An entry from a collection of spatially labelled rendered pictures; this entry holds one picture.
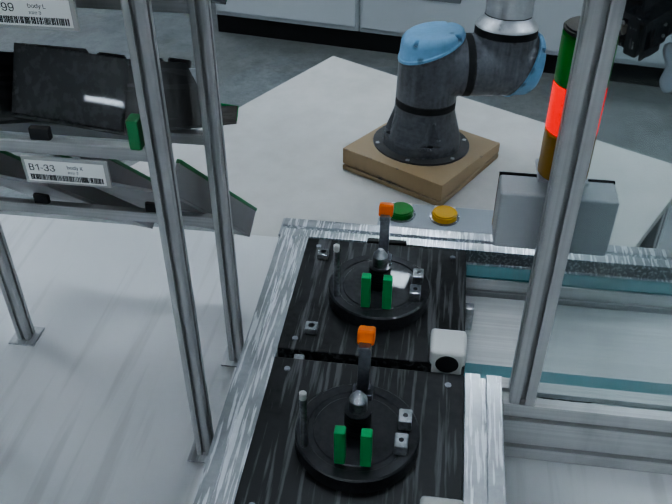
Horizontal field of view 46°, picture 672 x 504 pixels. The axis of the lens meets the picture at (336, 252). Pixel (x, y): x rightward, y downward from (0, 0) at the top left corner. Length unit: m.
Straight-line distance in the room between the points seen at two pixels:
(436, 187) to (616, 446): 0.61
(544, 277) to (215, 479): 0.42
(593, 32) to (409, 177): 0.81
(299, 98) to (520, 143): 0.51
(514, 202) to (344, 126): 0.93
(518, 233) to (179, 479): 0.52
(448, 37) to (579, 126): 0.73
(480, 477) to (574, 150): 0.37
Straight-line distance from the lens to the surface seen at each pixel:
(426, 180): 1.47
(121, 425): 1.12
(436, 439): 0.93
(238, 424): 0.97
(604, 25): 0.74
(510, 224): 0.86
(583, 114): 0.77
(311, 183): 1.54
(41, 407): 1.18
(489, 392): 1.00
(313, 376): 0.99
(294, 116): 1.78
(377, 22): 4.16
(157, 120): 0.75
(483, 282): 1.20
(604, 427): 1.04
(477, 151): 1.59
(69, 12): 0.73
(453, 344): 1.01
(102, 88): 0.82
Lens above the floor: 1.69
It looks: 38 degrees down
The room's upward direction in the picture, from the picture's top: straight up
